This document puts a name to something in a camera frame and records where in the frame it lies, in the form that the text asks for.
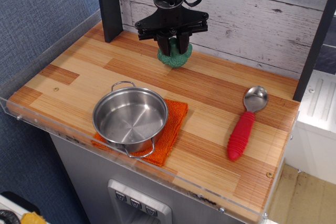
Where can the grey toy fridge cabinet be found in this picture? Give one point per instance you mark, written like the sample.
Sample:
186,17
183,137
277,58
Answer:
113,188

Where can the red handled metal spoon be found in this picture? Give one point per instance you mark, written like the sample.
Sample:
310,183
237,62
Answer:
254,100

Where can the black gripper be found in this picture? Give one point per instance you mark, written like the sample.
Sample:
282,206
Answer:
166,23

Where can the green toy broccoli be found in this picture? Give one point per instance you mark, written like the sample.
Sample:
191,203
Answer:
175,59

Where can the white toy sink unit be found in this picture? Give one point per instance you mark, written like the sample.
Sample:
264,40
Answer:
311,148

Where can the dark right post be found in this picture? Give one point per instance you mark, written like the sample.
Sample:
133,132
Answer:
316,46

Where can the orange cloth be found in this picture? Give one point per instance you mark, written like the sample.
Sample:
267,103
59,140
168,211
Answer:
168,134

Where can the yellow object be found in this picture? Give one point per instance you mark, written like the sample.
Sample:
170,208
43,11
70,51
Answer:
32,218

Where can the stainless steel pot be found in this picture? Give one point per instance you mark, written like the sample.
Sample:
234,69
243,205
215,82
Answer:
125,93

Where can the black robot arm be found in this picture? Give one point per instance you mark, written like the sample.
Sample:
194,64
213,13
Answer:
170,4

